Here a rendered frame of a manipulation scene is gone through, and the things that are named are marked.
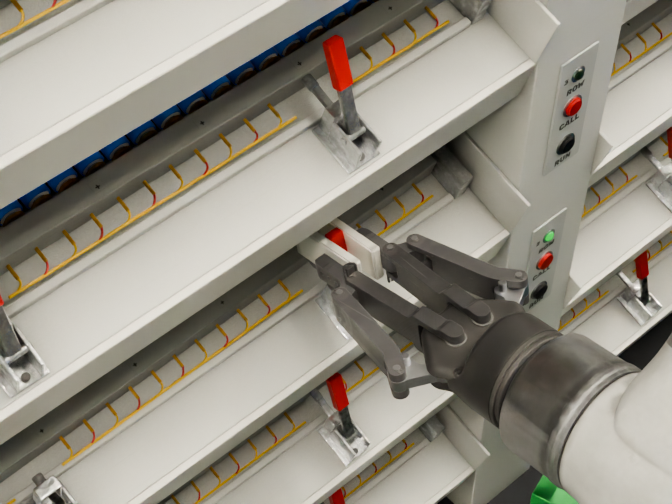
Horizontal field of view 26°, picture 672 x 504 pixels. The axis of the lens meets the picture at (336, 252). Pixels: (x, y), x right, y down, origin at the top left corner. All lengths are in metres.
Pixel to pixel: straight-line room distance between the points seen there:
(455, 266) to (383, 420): 0.30
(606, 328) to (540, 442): 0.71
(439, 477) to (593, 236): 0.29
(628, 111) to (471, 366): 0.41
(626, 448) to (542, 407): 0.07
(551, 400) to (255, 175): 0.24
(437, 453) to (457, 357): 0.54
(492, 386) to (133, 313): 0.23
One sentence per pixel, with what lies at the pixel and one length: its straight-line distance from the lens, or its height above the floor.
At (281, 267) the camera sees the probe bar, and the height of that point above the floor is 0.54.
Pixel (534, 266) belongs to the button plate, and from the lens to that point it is 1.27.
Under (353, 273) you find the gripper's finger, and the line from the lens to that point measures 1.04.
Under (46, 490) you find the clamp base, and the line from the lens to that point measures 1.03.
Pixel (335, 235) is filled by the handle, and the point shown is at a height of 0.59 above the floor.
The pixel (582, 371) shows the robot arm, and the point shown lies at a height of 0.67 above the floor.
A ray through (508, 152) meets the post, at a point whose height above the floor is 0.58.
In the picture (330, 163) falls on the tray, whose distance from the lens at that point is 0.97.
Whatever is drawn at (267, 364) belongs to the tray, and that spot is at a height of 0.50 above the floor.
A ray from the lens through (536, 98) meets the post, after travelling 1.09.
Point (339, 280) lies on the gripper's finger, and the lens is 1.04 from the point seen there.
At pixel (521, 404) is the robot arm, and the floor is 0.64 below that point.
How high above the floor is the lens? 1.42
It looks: 52 degrees down
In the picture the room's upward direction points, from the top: straight up
